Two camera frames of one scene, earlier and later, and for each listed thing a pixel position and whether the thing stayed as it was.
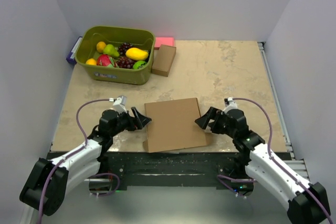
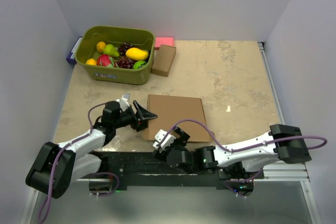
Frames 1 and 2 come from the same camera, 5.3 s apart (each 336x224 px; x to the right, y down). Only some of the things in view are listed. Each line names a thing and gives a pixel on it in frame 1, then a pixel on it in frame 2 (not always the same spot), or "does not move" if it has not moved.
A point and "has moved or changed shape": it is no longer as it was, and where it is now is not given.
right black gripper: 212,114 to 182,139
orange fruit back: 101,46 does not move
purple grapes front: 125,62 does not move
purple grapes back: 123,48 does not move
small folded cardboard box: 163,59 does not move
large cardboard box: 172,125 has moved or changed shape
